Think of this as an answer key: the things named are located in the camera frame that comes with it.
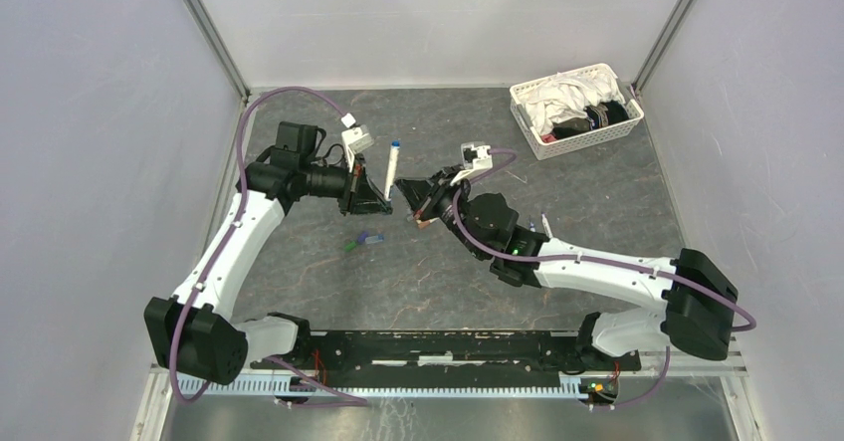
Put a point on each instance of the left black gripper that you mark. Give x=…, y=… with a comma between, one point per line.
x=361, y=196

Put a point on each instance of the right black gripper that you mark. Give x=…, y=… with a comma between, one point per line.
x=415, y=190

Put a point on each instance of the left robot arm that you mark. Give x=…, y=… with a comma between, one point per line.
x=191, y=331

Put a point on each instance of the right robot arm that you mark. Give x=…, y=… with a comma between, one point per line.
x=685, y=302

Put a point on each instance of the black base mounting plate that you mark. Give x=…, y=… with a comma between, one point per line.
x=451, y=359

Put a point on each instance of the white plastic basket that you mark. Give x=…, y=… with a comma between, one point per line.
x=546, y=146

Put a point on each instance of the white cloth in basket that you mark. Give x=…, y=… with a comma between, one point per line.
x=564, y=96

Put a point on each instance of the black cloth in basket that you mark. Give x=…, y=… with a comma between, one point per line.
x=596, y=117

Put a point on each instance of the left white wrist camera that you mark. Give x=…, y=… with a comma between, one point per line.
x=355, y=139

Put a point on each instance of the white slotted cable duct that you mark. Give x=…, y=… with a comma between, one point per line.
x=285, y=385

